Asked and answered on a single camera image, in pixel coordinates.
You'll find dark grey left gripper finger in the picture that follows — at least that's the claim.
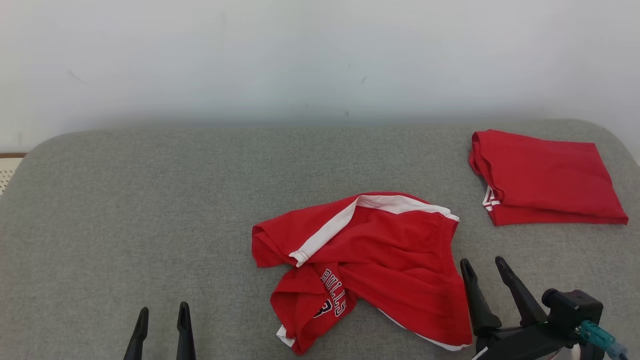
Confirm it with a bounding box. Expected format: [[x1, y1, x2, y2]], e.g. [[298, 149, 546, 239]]
[[123, 306, 150, 360], [176, 301, 197, 360]]

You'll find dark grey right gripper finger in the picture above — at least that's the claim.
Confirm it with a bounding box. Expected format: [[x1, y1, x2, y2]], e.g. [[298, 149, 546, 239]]
[[459, 257, 502, 338], [495, 256, 548, 328]]

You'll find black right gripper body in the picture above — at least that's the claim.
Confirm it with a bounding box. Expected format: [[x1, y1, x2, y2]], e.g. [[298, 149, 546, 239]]
[[472, 322, 581, 360]]

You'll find red Bulls shorts white stripe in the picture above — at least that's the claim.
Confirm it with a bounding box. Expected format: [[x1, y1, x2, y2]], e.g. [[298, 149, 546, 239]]
[[251, 191, 473, 356]]

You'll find red shirt with white stripes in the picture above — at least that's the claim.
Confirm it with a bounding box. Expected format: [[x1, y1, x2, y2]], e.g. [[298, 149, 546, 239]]
[[468, 129, 630, 227]]

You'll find white perforated laundry basket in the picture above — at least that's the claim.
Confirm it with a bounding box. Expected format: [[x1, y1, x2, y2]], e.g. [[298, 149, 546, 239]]
[[0, 152, 27, 197]]

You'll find teal right camera cable connector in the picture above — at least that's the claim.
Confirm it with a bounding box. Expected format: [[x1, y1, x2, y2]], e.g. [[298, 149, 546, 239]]
[[577, 320, 628, 358]]

